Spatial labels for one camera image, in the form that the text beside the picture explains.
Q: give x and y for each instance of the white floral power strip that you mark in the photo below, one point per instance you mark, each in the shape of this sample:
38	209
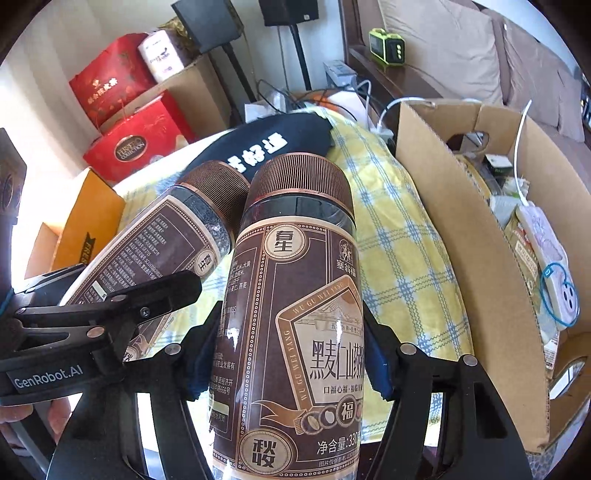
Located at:
549	258

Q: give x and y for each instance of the green alarm clock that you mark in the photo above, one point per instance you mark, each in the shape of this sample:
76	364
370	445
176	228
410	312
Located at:
388	46

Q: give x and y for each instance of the beige cushion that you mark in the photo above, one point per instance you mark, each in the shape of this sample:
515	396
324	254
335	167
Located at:
545	78
438	41

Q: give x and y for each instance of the white plastic bag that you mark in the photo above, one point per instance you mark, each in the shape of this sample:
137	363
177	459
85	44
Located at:
263	110

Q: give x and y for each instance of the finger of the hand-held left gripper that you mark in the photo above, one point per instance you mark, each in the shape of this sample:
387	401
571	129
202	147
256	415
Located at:
152	295
55	278

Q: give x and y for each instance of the person's left hand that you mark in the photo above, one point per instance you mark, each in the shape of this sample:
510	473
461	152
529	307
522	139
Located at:
51	415

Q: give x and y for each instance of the dark wooden headboard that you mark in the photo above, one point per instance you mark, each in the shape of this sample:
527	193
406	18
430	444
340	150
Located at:
364	74

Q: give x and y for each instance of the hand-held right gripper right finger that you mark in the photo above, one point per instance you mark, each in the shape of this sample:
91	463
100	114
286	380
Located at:
381	369

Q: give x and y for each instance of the white grey power strip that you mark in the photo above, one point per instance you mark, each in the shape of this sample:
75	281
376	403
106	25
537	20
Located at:
339	74

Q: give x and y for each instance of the red gift box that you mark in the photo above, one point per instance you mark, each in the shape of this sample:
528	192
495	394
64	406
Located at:
111	78

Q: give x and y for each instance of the open brown cardboard box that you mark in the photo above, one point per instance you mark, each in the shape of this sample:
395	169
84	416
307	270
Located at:
461	230

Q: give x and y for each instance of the brown lidded labelled jar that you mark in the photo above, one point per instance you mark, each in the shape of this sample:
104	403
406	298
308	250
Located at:
171	230
286	286

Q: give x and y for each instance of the red gift bag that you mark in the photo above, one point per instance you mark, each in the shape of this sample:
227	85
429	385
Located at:
138	138

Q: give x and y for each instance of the orange cardboard box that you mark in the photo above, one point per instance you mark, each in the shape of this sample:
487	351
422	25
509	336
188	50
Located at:
83	207

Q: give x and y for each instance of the white tissue roll pack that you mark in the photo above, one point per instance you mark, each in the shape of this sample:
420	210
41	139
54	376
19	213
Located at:
159	53

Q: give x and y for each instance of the black speaker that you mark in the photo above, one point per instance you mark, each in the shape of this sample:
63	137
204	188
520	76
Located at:
203	18
288	11

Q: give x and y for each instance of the large brown cardboard box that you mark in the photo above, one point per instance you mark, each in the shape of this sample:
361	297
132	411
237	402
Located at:
198	92

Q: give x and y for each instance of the yellow plaid blanket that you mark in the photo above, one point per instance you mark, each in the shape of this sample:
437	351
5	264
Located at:
392	230

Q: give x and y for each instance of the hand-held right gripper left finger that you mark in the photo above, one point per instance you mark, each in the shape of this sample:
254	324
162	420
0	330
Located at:
203	369

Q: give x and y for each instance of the white charger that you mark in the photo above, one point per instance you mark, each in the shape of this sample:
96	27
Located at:
384	131

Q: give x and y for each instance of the orange plastic item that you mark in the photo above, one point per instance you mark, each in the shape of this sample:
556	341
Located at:
318	99

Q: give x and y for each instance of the black cloth with white print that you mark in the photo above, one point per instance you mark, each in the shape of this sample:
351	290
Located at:
286	134

